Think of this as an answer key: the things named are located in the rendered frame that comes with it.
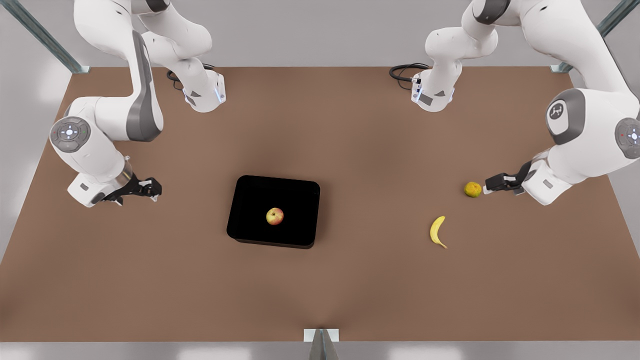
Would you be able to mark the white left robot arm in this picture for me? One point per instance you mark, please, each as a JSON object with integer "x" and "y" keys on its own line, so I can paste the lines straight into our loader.
{"x": 585, "y": 125}

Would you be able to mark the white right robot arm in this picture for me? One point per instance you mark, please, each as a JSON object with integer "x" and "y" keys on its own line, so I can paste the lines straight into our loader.
{"x": 142, "y": 95}

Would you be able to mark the yellow green orange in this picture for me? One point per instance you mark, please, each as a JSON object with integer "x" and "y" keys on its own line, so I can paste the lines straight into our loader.
{"x": 472, "y": 189}

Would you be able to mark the yellow banana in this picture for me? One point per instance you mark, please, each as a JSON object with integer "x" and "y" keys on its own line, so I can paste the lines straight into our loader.
{"x": 437, "y": 231}

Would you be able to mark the black rectangular tray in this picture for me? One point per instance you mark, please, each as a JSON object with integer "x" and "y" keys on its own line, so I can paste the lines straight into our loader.
{"x": 274, "y": 211}

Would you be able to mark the red yellow apple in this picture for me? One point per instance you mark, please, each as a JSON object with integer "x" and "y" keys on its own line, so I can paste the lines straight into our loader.
{"x": 274, "y": 216}

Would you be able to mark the silver frame post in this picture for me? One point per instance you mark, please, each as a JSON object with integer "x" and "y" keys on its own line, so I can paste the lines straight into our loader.
{"x": 45, "y": 36}
{"x": 321, "y": 344}
{"x": 595, "y": 35}

